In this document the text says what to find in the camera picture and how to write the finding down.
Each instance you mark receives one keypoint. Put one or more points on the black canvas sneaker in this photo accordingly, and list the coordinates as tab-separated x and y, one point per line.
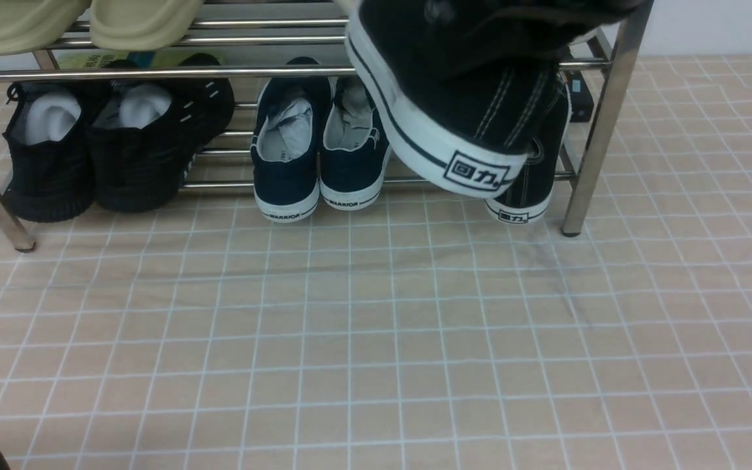
462	86
530	194

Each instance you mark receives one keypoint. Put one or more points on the stainless steel shoe rack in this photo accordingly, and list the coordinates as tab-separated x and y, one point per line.
614	60

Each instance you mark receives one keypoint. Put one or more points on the navy canvas shoe right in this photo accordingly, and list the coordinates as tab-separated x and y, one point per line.
354	148

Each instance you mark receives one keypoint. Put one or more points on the navy canvas shoe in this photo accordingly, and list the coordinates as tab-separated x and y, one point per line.
354	148
290	117

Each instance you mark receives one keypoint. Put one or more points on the navy canvas shoe left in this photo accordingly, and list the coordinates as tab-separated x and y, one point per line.
290	117

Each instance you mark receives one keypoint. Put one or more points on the black knit sneaker right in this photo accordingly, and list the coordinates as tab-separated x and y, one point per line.
146	137

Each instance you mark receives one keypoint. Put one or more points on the black knit sneaker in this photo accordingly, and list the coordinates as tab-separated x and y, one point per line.
52	176
146	137

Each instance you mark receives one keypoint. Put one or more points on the beige slipper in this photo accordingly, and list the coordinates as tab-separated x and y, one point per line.
26	26
139	26

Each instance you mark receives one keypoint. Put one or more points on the black knit sneaker left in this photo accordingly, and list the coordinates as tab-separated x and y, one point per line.
52	176

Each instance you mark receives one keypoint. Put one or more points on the beige slipper far left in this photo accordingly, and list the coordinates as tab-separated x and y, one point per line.
26	26

